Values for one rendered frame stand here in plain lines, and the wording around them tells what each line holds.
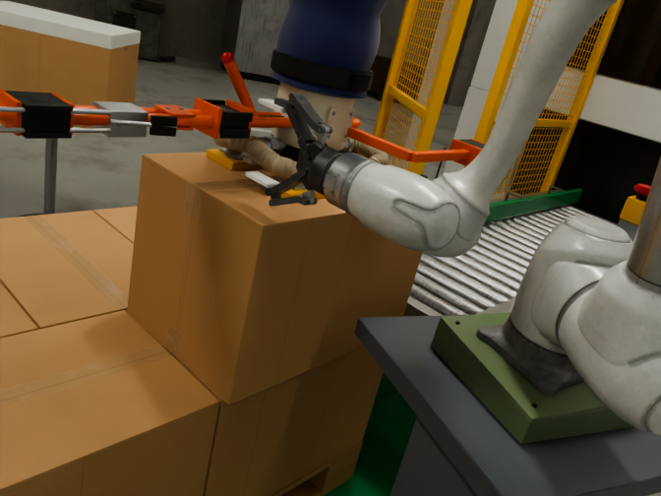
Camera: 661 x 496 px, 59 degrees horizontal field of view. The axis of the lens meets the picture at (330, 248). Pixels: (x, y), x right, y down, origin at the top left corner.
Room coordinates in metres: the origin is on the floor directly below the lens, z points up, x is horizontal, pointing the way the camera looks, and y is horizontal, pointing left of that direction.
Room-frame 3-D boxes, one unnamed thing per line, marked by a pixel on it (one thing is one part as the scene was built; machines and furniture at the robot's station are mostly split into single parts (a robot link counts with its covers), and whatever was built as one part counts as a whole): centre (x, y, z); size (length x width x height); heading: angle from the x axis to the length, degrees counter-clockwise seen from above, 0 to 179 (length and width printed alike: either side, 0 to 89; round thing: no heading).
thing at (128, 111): (0.97, 0.40, 1.07); 0.07 x 0.07 x 0.04; 51
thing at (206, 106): (1.13, 0.27, 1.07); 0.10 x 0.08 x 0.06; 51
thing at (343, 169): (0.89, -0.01, 1.07); 0.09 x 0.06 x 0.09; 141
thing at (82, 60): (2.56, 1.37, 0.82); 0.60 x 0.40 x 0.40; 96
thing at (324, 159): (0.94, 0.05, 1.07); 0.09 x 0.07 x 0.08; 51
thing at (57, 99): (0.86, 0.49, 1.07); 0.08 x 0.07 x 0.05; 141
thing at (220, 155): (1.39, 0.18, 0.97); 0.34 x 0.10 x 0.05; 141
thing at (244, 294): (1.31, 0.10, 0.74); 0.60 x 0.40 x 0.40; 143
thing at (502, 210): (2.96, -0.87, 0.60); 1.60 x 0.11 x 0.09; 141
